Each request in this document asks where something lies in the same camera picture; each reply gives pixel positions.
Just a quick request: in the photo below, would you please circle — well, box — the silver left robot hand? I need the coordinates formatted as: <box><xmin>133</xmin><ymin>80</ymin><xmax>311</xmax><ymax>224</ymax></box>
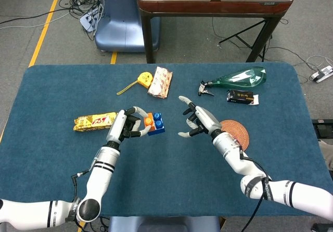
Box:
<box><xmin>106</xmin><ymin>106</ymin><xmax>152</xmax><ymax>144</ymax></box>

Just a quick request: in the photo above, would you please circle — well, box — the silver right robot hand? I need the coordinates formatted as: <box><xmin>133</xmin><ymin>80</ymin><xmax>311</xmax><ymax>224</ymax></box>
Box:
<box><xmin>177</xmin><ymin>95</ymin><xmax>223</xmax><ymax>139</ymax></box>

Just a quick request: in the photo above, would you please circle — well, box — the orange toy brick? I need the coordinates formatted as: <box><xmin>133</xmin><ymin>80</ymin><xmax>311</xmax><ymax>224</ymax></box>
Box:
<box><xmin>140</xmin><ymin>112</ymin><xmax>157</xmax><ymax>136</ymax></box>

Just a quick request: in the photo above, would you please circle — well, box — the blue toy brick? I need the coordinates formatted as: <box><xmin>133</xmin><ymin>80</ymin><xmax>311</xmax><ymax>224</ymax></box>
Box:
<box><xmin>148</xmin><ymin>112</ymin><xmax>165</xmax><ymax>136</ymax></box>

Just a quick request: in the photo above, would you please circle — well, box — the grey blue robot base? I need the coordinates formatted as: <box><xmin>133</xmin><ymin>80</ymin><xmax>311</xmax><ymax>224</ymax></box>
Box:
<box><xmin>108</xmin><ymin>215</ymin><xmax>221</xmax><ymax>232</ymax></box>

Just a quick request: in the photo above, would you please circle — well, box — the yellow snack package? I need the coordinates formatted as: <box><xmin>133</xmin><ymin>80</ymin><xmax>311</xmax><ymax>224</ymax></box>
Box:
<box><xmin>73</xmin><ymin>112</ymin><xmax>118</xmax><ymax>132</ymax></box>

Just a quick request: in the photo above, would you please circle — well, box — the round woven coaster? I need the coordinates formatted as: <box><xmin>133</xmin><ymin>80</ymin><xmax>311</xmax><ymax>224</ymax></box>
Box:
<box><xmin>220</xmin><ymin>119</ymin><xmax>250</xmax><ymax>151</ymax></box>

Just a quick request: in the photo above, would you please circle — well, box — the black small box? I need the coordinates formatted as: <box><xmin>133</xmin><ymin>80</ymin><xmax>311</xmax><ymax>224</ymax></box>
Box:
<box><xmin>226</xmin><ymin>89</ymin><xmax>260</xmax><ymax>106</ymax></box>

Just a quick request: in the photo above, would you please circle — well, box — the green spray bottle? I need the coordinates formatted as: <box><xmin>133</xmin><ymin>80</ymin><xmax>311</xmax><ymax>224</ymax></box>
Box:
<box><xmin>197</xmin><ymin>66</ymin><xmax>267</xmax><ymax>97</ymax></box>

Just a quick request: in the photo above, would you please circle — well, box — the yellow tape measure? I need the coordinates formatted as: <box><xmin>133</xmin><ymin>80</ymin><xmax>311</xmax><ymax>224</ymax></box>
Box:
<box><xmin>116</xmin><ymin>71</ymin><xmax>153</xmax><ymax>96</ymax></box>

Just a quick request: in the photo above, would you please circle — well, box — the white red patterned packet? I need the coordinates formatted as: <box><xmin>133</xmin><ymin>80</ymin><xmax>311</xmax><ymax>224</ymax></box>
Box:
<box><xmin>147</xmin><ymin>66</ymin><xmax>173</xmax><ymax>99</ymax></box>

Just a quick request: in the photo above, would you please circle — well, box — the blue felt table cover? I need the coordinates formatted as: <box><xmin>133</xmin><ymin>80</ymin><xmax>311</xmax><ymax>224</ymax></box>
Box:
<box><xmin>0</xmin><ymin>61</ymin><xmax>333</xmax><ymax>217</ymax></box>

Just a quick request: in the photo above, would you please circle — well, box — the blue grey machine base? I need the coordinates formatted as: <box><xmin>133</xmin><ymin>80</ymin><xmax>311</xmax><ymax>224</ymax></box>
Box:
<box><xmin>94</xmin><ymin>0</ymin><xmax>161</xmax><ymax>53</ymax></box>

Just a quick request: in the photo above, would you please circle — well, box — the white power strip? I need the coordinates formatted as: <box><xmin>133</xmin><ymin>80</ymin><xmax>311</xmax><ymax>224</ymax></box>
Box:
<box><xmin>79</xmin><ymin>7</ymin><xmax>104</xmax><ymax>33</ymax></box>
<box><xmin>309</xmin><ymin>65</ymin><xmax>333</xmax><ymax>83</ymax></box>

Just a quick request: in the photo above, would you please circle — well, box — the black flat case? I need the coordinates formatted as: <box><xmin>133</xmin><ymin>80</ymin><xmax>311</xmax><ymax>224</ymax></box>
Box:
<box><xmin>311</xmin><ymin>119</ymin><xmax>333</xmax><ymax>139</ymax></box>

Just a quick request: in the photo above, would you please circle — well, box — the brown mahjong table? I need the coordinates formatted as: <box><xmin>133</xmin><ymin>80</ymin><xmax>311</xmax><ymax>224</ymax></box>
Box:
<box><xmin>137</xmin><ymin>0</ymin><xmax>294</xmax><ymax>64</ymax></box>

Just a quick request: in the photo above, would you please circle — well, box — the beige fabric bundle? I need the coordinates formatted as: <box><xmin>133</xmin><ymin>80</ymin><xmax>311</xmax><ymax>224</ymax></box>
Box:
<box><xmin>318</xmin><ymin>139</ymin><xmax>333</xmax><ymax>170</ymax></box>

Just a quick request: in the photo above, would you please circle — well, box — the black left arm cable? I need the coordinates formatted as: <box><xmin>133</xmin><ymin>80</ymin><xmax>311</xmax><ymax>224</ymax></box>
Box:
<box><xmin>71</xmin><ymin>170</ymin><xmax>91</xmax><ymax>200</ymax></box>

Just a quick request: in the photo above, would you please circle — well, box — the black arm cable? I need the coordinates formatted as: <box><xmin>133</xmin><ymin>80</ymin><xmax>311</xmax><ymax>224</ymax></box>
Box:
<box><xmin>238</xmin><ymin>150</ymin><xmax>272</xmax><ymax>232</ymax></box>
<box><xmin>71</xmin><ymin>170</ymin><xmax>91</xmax><ymax>200</ymax></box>

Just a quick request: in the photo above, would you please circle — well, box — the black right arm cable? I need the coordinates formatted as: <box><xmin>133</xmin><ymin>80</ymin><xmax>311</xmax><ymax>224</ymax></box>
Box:
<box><xmin>238</xmin><ymin>150</ymin><xmax>272</xmax><ymax>232</ymax></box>

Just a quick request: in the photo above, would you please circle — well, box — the black cable tangle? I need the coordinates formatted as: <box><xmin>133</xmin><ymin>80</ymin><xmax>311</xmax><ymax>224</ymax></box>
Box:
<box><xmin>58</xmin><ymin>0</ymin><xmax>109</xmax><ymax>42</ymax></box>

